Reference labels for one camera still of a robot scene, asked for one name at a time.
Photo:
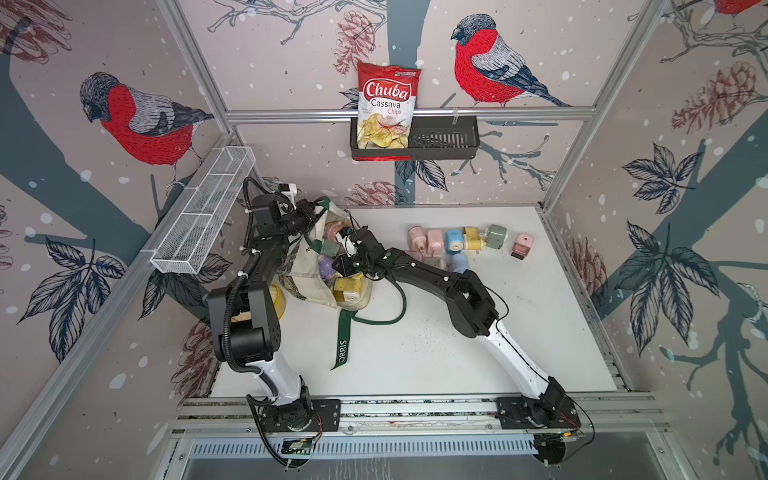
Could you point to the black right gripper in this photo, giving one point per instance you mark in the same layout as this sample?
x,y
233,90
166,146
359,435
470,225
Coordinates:
x,y
339,264

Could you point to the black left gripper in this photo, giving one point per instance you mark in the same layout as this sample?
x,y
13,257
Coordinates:
x,y
304,209

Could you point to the cream green-handled tote bag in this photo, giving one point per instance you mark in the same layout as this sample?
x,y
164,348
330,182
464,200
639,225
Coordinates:
x,y
308,275

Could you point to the cream pencil sharpener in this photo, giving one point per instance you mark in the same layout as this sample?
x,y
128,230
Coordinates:
x,y
436,262

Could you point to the light blue pencil sharpener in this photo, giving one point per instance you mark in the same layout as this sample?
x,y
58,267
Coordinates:
x,y
459,263

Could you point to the pink square pencil sharpener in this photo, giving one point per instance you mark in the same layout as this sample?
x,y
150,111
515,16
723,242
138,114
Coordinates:
x,y
522,246

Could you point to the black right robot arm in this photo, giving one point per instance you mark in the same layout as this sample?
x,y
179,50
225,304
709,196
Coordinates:
x,y
472,312

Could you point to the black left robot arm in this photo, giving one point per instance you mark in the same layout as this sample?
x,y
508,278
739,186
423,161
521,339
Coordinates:
x,y
244,323

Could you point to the yellow bowl with buns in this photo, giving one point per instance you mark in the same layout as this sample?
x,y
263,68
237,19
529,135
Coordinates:
x,y
279,303

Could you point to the red Chuba cassava chips bag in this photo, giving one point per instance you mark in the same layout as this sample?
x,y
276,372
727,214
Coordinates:
x,y
386,105

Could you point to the white wire mesh shelf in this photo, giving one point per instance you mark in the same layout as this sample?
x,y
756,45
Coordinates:
x,y
194,230

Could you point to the black wire wall basket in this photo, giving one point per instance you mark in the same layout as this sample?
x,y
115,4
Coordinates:
x,y
431,138

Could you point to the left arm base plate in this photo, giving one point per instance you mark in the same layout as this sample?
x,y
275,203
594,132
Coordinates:
x,y
298,417

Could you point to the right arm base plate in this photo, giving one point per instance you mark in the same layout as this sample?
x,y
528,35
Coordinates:
x,y
518,413

